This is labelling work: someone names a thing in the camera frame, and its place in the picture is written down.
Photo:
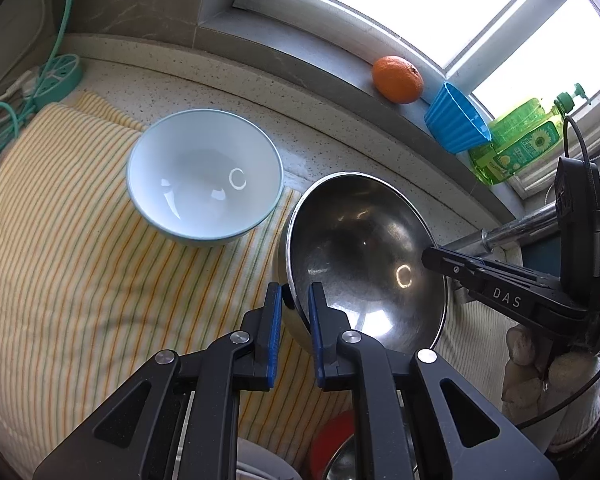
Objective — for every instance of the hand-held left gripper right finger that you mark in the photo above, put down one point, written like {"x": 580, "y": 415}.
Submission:
{"x": 316, "y": 340}

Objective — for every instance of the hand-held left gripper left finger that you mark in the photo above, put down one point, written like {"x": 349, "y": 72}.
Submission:
{"x": 275, "y": 340}

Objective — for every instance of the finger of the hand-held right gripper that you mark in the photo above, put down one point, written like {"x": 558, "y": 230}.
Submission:
{"x": 450, "y": 262}

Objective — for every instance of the large stainless steel bowl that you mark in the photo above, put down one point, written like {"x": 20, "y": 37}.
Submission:
{"x": 360, "y": 240}

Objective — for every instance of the small red steel bowl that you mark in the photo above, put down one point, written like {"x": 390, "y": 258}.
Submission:
{"x": 330, "y": 440}

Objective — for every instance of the light blue ceramic bowl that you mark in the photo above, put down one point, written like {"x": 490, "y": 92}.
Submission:
{"x": 195, "y": 170}

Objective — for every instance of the person's right hand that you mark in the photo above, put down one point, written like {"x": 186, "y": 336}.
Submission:
{"x": 525, "y": 375}

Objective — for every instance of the chrome faucet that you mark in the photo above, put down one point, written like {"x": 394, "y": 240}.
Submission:
{"x": 520, "y": 227}

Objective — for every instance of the green dish soap bottle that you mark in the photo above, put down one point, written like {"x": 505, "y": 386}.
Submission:
{"x": 520, "y": 140}

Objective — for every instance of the blue ribbed silicone cup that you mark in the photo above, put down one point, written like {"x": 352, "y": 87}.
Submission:
{"x": 450, "y": 120}

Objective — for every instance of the orange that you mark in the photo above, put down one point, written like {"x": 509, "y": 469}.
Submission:
{"x": 397, "y": 80}

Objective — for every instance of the yellow green striped cloth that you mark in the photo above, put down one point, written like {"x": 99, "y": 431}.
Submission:
{"x": 80, "y": 260}

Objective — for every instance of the teal power strip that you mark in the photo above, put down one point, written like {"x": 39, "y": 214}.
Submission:
{"x": 60, "y": 77}

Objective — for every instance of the white power plug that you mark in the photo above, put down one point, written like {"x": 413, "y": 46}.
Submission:
{"x": 25, "y": 85}

